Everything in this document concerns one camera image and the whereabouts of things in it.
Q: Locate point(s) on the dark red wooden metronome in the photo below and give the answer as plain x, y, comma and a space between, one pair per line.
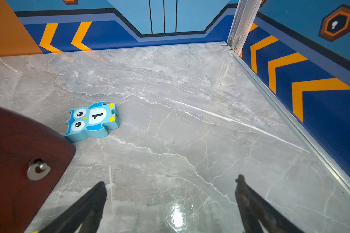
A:
33, 157

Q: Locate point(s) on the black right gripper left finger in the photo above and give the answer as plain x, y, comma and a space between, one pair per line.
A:
84, 216

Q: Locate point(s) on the aluminium corner post right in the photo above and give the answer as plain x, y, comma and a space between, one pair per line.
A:
242, 23

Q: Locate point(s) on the blue owl number block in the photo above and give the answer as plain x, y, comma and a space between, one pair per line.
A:
93, 121

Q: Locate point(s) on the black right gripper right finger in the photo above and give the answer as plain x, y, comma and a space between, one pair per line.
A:
257, 214

